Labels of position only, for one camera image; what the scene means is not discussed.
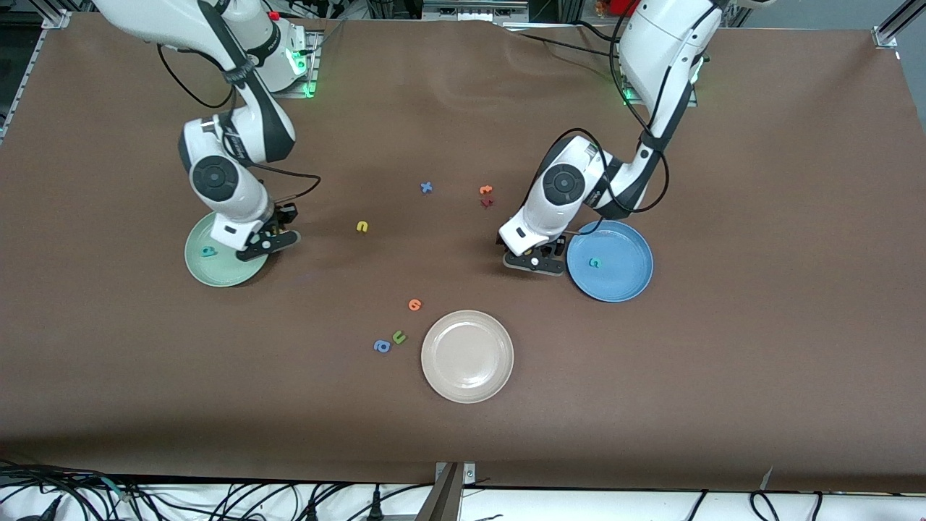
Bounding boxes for beige plate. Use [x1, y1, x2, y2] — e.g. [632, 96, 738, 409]
[421, 310, 515, 404]

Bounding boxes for green plate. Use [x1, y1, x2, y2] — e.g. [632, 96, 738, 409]
[184, 211, 270, 288]

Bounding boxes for small metal bracket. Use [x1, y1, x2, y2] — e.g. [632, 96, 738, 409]
[434, 462, 477, 486]

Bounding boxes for aluminium corner post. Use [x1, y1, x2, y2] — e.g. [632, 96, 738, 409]
[873, 0, 926, 48]

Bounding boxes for tangled black floor cables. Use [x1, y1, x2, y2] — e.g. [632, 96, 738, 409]
[0, 459, 145, 521]

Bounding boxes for short black table cable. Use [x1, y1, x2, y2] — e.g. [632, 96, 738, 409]
[575, 20, 626, 43]

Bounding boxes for aluminium frame profile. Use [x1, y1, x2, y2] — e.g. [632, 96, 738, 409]
[416, 463, 464, 521]

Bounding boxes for aluminium table edge rail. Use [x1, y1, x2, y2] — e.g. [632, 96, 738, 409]
[0, 11, 69, 142]

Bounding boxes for grey equipment box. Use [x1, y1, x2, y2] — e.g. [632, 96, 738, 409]
[423, 0, 529, 22]

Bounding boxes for long black table cable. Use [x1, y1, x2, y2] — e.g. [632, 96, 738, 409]
[499, 25, 626, 62]

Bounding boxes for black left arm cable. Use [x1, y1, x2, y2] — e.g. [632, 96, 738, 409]
[532, 29, 670, 236]

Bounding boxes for looped black floor cable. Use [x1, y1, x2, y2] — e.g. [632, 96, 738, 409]
[749, 491, 825, 521]

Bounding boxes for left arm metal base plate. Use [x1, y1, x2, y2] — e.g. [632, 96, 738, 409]
[621, 62, 699, 108]

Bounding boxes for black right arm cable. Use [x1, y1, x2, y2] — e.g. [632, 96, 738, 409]
[158, 43, 321, 211]

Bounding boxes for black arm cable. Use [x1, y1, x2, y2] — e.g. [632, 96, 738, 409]
[532, 29, 670, 236]
[158, 43, 321, 211]

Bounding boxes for blue plate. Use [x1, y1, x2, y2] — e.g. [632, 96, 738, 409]
[566, 220, 654, 302]

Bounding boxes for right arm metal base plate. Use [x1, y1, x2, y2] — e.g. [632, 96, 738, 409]
[275, 30, 323, 98]

